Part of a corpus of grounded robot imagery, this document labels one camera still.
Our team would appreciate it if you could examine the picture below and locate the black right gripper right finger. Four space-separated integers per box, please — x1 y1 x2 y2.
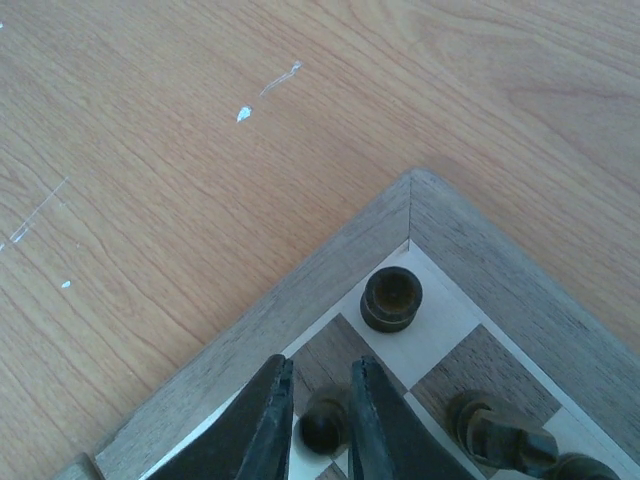
348 356 473 480

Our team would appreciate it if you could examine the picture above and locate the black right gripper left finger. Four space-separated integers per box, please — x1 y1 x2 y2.
157 354 294 480

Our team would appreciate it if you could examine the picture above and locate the dark wooden pawn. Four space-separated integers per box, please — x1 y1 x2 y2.
298 384 349 456

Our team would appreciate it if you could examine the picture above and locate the dark wooden knight piece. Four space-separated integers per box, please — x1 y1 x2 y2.
446 390 559 478

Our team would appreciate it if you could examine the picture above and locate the wooden folding chess board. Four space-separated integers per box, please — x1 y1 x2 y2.
60 169 639 479

